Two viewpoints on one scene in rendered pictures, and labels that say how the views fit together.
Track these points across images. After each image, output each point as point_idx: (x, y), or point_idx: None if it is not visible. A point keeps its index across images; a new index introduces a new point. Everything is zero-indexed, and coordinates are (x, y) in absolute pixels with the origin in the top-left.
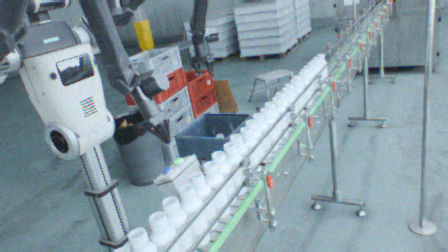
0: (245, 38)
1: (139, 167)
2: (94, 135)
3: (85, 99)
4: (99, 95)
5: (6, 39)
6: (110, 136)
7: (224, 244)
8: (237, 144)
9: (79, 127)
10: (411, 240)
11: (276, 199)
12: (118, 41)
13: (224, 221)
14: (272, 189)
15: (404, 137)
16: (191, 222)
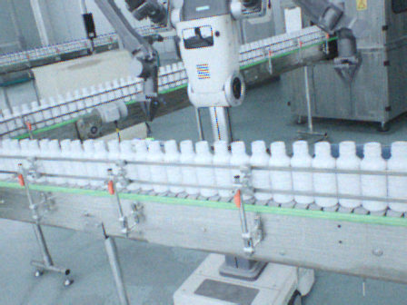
0: None
1: None
2: (204, 96)
3: (203, 64)
4: (214, 64)
5: (131, 11)
6: (226, 104)
7: (84, 197)
8: (135, 148)
9: (193, 84)
10: None
11: (174, 235)
12: (121, 29)
13: (98, 188)
14: (165, 219)
15: None
16: (62, 160)
